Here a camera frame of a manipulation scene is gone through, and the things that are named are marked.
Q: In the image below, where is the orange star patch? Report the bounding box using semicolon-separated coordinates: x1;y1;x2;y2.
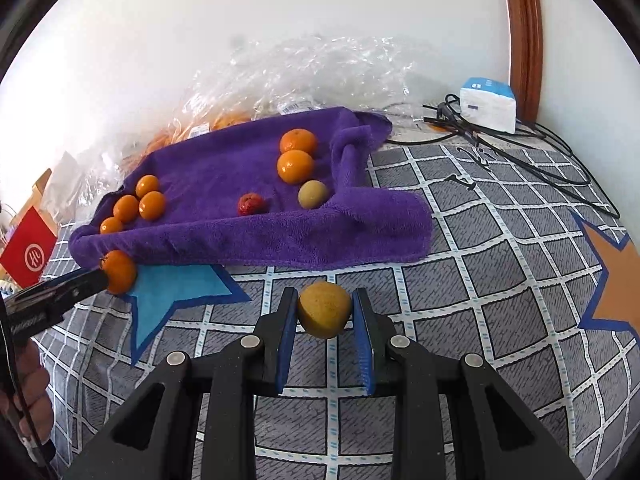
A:
570;210;640;333

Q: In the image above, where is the clear crumpled plastic bag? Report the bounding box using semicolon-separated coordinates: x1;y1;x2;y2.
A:
80;35;451;201

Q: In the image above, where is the large orange with stem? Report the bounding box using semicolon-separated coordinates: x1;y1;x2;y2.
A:
102;250;138;295

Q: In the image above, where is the small red fruit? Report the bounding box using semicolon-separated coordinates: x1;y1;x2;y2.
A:
237;193;266;217

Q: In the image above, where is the yellow-green round fruit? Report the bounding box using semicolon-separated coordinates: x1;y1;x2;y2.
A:
298;180;329;210
298;281;352;339

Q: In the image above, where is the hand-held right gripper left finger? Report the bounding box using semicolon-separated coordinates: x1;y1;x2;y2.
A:
62;287;300;480

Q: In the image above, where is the person's left hand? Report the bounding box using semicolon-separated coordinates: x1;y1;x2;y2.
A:
0;339;55;443

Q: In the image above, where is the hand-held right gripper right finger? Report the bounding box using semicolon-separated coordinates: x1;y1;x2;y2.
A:
352;288;586;480

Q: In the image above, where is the blue star patch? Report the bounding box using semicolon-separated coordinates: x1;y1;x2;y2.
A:
122;262;251;366

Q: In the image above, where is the red box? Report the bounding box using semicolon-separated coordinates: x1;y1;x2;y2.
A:
0;207;58;288

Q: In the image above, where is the bagged orange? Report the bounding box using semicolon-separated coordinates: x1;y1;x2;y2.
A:
125;130;201;166
210;112;251;133

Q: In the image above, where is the black power cable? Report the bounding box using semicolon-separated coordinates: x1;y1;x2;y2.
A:
422;92;621;218

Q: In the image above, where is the grey checked bed sheet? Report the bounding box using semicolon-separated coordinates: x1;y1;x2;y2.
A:
30;140;640;480

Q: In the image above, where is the purple towel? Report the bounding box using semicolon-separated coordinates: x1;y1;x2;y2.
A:
68;106;433;268

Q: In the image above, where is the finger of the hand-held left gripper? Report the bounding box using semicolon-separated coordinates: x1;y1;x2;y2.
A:
37;268;109;307

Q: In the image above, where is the white and blue box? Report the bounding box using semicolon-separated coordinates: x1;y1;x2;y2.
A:
459;76;517;134

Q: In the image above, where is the wooden door frame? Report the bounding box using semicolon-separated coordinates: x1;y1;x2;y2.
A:
500;0;543;123

